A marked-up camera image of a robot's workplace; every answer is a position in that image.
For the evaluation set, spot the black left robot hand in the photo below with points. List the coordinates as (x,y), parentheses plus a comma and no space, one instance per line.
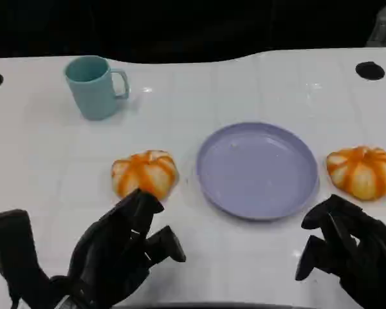
(106,254)

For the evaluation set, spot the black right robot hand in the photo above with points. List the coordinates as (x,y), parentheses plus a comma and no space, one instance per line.
(366,257)

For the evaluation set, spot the orange white toy bread roll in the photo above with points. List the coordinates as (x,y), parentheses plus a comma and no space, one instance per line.
(141,169)
(360,174)

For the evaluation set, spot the lilac plate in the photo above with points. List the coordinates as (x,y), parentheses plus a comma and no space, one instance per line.
(257,170)

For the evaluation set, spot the pale green mug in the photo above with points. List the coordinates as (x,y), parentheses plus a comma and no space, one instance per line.
(93,93)

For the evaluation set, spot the black backdrop cloth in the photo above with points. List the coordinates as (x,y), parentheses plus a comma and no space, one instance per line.
(180,29)

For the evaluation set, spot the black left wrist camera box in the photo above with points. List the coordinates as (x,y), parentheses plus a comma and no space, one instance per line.
(13,248)

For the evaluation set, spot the grey metal frame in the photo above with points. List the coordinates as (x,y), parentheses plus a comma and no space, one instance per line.
(384,25)

